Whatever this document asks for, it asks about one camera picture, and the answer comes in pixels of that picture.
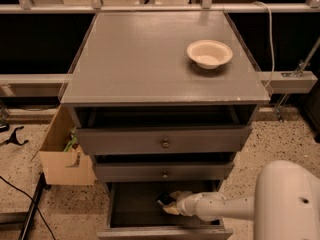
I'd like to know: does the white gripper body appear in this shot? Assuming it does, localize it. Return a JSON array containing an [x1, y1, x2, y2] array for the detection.
[[176, 192, 203, 217]]

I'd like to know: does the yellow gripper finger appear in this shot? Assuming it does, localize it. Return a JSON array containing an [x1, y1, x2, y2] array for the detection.
[[163, 203, 180, 215], [169, 191, 192, 200]]

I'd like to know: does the blueberry rxbar dark wrapper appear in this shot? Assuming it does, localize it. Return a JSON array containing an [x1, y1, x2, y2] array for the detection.
[[157, 192, 174, 206]]

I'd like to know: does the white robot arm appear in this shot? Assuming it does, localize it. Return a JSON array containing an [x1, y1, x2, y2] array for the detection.
[[163, 160, 320, 240]]

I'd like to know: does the grey bottom drawer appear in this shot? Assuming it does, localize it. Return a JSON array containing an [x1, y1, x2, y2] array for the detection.
[[97, 181, 233, 240]]

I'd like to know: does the grey drawer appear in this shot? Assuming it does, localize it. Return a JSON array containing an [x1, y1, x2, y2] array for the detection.
[[76, 126, 252, 155], [97, 181, 233, 240], [94, 162, 234, 182]]

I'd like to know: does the grey middle drawer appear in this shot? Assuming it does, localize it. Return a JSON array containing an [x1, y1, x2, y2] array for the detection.
[[94, 162, 234, 182]]

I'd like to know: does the grey top drawer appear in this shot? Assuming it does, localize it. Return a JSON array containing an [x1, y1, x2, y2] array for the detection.
[[76, 126, 252, 155]]

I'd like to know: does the grey drawer cabinet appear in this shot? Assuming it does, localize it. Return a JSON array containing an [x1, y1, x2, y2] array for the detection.
[[60, 10, 271, 240]]

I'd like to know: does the cardboard box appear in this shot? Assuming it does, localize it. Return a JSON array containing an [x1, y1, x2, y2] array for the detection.
[[38, 106, 96, 185]]

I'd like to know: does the green packet in box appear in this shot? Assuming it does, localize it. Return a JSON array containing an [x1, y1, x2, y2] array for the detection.
[[64, 128, 78, 152]]

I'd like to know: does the black floor bar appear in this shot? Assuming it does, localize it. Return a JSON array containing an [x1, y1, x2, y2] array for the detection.
[[18, 174, 46, 240]]

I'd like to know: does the white paper bowl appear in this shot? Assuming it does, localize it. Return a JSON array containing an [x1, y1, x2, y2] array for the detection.
[[187, 40, 233, 70]]

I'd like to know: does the black clamp tool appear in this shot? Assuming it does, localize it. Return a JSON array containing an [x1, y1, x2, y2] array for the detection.
[[0, 126, 28, 147]]

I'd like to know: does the metal rail frame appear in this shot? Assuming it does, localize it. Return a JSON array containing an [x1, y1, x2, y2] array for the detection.
[[0, 0, 320, 98]]

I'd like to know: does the black floor cable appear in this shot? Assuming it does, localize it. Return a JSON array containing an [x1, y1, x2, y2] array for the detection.
[[0, 175, 57, 240]]

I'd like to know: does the white cable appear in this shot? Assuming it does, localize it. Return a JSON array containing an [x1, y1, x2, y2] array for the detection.
[[252, 1, 276, 88]]

